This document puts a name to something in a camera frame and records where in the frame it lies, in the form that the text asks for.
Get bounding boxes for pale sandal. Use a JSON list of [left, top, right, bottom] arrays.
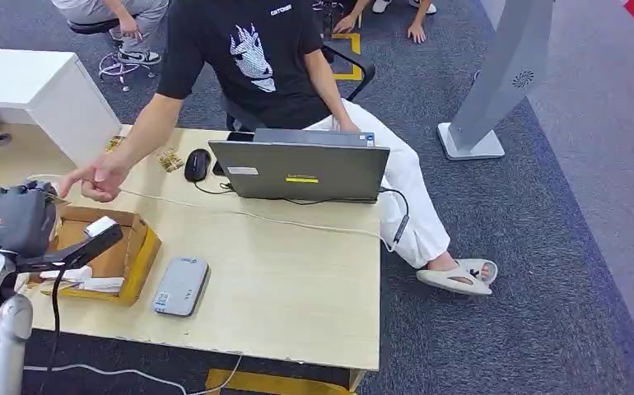
[[416, 266, 494, 298], [455, 258, 499, 286]]

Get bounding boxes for black cable with adapter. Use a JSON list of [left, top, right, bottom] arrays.
[[378, 187, 412, 246]]

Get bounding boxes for grey standing kiosk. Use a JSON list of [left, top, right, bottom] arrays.
[[436, 0, 556, 162]]

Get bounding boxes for crouching person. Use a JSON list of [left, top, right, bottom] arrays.
[[332, 0, 439, 45]]

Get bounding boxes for white cable on floor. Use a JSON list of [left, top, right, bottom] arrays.
[[22, 354, 245, 395]]

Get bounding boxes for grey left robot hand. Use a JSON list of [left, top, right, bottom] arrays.
[[0, 181, 59, 261]]

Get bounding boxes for white desk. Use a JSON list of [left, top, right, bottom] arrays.
[[0, 47, 123, 168]]

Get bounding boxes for person's right hand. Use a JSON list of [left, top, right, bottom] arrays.
[[58, 155, 132, 204]]

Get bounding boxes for person on stool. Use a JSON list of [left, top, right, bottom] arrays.
[[49, 0, 171, 66]]

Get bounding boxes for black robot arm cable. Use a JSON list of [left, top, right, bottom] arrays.
[[37, 266, 68, 395]]

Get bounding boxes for person at laptop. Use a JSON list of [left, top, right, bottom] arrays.
[[58, 0, 499, 298]]

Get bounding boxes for grey laptop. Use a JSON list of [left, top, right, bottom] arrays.
[[207, 128, 392, 204]]

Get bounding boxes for black stool with chrome base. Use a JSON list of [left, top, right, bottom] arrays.
[[67, 18, 161, 93]]

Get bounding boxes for white cable on desk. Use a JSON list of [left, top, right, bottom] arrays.
[[25, 174, 395, 253]]

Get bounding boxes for black computer mouse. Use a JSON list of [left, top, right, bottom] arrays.
[[184, 148, 212, 184]]

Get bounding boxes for white card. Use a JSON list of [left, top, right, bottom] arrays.
[[39, 265, 95, 282], [78, 276, 127, 294]]

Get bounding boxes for wooden card box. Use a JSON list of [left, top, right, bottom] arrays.
[[26, 204, 163, 308]]

